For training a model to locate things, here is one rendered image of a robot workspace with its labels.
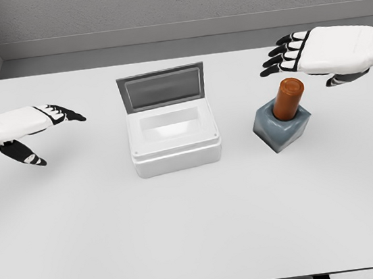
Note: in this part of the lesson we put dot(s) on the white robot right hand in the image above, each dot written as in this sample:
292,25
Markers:
332,48

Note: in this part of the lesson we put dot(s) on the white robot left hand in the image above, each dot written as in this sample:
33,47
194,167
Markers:
21,122

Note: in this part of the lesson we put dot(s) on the grey bottle with brown cap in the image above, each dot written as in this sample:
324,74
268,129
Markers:
282,127

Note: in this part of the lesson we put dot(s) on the grey hinged box lid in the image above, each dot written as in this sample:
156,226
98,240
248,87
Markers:
163,88

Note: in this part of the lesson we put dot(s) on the white open storage box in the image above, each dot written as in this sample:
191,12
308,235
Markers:
175,158

